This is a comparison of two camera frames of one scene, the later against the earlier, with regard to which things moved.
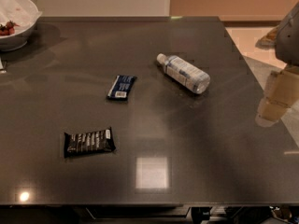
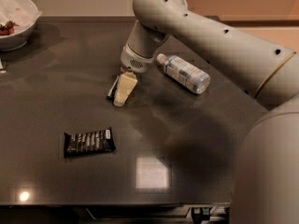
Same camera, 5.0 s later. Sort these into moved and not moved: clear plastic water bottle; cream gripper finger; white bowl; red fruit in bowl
Moved: cream gripper finger
Not moved: white bowl; clear plastic water bottle; red fruit in bowl
